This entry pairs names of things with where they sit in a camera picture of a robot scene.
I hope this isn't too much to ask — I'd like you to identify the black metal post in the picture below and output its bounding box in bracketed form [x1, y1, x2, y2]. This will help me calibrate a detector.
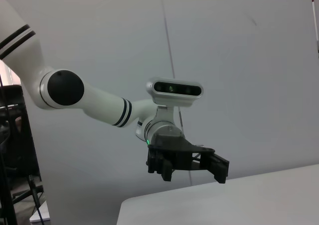
[19, 85, 52, 225]

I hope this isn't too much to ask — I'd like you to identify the black equipment frame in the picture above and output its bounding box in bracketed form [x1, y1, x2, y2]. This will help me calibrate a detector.
[0, 85, 44, 206]

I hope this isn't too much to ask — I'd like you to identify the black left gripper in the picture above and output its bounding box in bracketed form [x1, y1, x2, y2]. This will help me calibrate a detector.
[146, 132, 230, 185]

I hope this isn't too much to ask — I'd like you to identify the white box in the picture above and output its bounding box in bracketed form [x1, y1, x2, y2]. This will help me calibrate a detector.
[29, 200, 52, 224]

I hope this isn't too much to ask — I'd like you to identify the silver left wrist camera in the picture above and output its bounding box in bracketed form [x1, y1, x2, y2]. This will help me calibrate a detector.
[146, 77, 205, 108]

